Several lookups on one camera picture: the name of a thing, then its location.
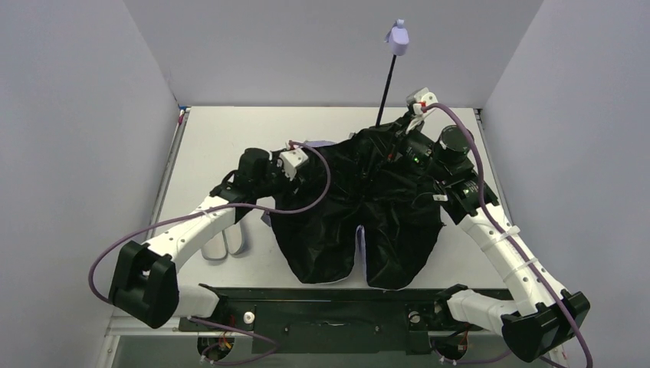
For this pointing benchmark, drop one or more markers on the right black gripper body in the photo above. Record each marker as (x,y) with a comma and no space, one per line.
(406,134)

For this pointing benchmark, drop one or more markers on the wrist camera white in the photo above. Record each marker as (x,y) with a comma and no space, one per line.
(418,103)
(290,161)

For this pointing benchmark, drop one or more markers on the lavender umbrella case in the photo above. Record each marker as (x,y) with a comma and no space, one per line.
(229,242)

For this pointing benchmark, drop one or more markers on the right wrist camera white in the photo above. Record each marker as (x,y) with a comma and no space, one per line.
(418,103)

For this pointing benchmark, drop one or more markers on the aluminium frame rail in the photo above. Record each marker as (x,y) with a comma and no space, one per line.
(429,318)

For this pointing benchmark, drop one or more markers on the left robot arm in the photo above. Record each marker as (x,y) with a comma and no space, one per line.
(145,280)

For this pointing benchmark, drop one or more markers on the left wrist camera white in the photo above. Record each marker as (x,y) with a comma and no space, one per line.
(290,161)

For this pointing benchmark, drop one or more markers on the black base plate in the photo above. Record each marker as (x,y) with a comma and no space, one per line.
(334,303)

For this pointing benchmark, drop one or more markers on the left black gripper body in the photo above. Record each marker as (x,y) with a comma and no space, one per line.
(277,169)

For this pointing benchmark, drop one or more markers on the lavender umbrella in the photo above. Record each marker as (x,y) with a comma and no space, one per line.
(355,202)

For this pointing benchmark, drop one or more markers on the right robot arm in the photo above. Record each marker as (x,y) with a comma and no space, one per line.
(541,314)

